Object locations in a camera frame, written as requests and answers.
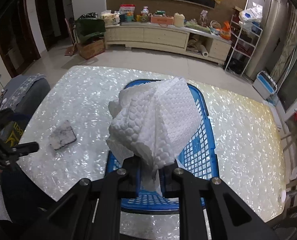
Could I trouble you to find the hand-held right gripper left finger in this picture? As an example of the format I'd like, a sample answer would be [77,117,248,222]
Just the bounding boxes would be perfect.
[37,157,141,240]

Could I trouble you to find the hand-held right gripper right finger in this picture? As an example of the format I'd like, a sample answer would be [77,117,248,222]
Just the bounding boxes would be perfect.
[160,164,279,240]

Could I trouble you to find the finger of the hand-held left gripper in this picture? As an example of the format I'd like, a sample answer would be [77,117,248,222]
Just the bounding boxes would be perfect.
[12,142,39,157]

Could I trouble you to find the blue plastic basket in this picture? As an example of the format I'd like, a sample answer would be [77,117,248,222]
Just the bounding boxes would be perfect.
[106,79,219,214]

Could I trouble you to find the white foam wrap sheet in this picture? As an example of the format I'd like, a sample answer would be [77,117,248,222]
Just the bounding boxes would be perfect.
[106,77,203,196]

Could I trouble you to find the chair with blue lace cover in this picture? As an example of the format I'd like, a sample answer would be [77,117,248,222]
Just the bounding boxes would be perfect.
[2,74,51,150]

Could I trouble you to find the dark wooden doors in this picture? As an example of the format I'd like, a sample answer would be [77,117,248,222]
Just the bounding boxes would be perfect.
[0,0,71,78]

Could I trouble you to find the broom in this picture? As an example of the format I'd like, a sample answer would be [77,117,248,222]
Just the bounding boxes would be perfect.
[65,17,79,57]

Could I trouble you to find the brown cardboard box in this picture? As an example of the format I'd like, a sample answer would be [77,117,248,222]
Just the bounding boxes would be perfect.
[77,39,105,60]

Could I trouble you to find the blue and white storage bin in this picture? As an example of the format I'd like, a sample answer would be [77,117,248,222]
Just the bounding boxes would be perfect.
[253,70,278,100]

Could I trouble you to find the white metal shelf rack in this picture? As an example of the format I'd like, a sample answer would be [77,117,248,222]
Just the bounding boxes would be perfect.
[224,14,263,77]

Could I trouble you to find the cream television cabinet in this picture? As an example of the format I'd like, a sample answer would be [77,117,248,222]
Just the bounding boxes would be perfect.
[105,21,233,65]

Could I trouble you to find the orange plastic bag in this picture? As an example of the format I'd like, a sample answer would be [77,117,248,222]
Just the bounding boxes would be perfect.
[221,21,232,40]

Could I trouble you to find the orange cardboard box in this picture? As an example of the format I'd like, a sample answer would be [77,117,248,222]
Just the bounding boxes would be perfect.
[151,15,174,25]

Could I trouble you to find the cream plastic jerrycan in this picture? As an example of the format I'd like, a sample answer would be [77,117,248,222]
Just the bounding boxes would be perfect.
[174,12,186,27]

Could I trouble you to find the red and white package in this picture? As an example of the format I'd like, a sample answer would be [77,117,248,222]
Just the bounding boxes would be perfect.
[120,4,135,15]

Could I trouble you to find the brown snack bag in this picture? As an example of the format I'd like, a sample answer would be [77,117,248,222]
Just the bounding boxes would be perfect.
[200,10,209,27]

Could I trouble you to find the patterned beige curtain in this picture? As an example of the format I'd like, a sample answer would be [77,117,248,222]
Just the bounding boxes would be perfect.
[271,2,297,88]

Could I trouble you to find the white plastic bags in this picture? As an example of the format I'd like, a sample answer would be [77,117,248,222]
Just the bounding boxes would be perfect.
[239,2,263,26]

